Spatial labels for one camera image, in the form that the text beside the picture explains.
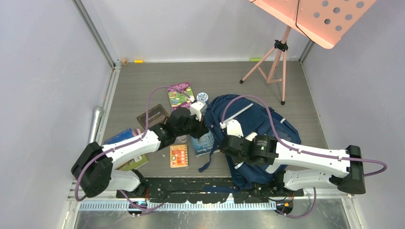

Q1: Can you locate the pink highlighter marker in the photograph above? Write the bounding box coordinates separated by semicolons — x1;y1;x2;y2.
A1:
132;128;142;136

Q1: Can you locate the small wooden block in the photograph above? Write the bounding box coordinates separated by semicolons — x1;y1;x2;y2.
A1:
121;58;128;65

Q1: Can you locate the orange spiral notepad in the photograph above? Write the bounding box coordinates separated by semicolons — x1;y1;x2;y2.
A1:
170;145;189;168

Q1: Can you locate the blue white round jar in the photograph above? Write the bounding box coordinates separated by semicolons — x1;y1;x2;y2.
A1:
196;92;209;104

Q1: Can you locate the dark brown book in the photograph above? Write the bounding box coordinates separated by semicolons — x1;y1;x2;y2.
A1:
137;104;169;129

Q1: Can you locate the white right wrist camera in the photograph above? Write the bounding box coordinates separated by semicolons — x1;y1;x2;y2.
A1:
220;119;244;138

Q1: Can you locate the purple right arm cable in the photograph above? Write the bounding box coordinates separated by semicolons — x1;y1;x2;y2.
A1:
220;94;388;219

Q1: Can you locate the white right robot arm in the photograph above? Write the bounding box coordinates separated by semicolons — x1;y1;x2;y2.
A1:
220;133;366;196

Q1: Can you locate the navy blue backpack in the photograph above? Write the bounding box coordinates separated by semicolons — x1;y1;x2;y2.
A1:
204;94;302;190

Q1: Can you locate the silver metal cylinder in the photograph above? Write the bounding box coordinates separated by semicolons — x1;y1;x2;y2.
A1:
88;106;104;144

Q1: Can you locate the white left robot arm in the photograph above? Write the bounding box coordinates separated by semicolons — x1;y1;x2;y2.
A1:
71;102;208;201

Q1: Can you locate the landscape cover book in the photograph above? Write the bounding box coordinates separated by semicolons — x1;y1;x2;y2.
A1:
103;128;149;172

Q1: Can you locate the purple treehouse book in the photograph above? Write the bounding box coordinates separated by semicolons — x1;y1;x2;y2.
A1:
168;82;195;111

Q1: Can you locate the pink music stand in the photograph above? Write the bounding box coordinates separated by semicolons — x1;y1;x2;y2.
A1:
239;0;375;105

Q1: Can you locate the blue Wuthering Heights book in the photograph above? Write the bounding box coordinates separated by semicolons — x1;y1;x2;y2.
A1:
191;131;219;157

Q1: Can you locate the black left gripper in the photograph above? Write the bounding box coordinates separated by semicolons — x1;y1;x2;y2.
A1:
175;111;208;139

